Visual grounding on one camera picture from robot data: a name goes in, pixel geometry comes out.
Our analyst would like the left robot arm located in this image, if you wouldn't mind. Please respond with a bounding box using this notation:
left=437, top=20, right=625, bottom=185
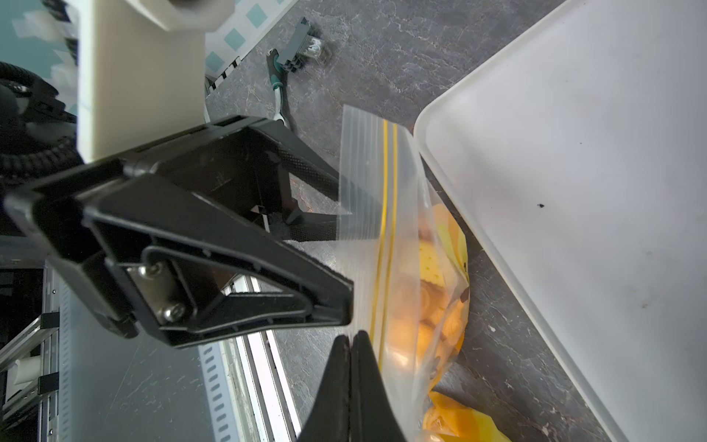
left=1, top=64, right=354, bottom=347

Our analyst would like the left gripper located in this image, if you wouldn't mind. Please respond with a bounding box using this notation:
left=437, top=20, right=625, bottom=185
left=4, top=148, right=354, bottom=348

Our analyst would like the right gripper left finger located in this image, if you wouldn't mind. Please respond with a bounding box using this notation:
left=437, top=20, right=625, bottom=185
left=298, top=335, right=351, bottom=442

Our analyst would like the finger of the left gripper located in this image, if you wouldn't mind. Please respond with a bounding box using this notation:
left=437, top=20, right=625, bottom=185
left=123, top=115, right=340, bottom=241

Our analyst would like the white plastic tray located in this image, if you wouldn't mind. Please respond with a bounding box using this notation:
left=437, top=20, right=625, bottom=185
left=414, top=1, right=706, bottom=441

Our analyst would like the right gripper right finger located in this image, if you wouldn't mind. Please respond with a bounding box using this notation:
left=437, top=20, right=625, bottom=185
left=350, top=331, right=405, bottom=442

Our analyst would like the ziploc bag with cookies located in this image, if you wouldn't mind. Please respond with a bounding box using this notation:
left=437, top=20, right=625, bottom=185
left=336, top=106, right=469, bottom=440

